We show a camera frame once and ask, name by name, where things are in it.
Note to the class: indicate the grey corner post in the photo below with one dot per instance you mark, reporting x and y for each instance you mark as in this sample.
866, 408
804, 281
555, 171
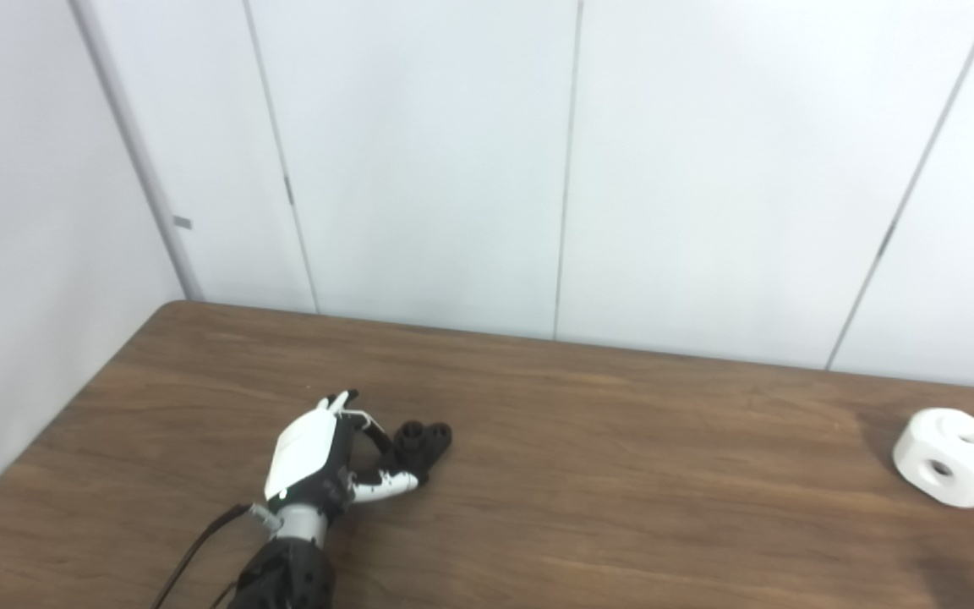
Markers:
136, 152

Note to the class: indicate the black flanged holder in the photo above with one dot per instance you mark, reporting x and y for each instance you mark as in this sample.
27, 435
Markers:
419, 448

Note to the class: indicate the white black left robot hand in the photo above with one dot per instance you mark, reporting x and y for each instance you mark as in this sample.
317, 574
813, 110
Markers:
305, 452

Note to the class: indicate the round white piece with holes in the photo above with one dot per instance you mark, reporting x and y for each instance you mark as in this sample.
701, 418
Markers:
969, 465

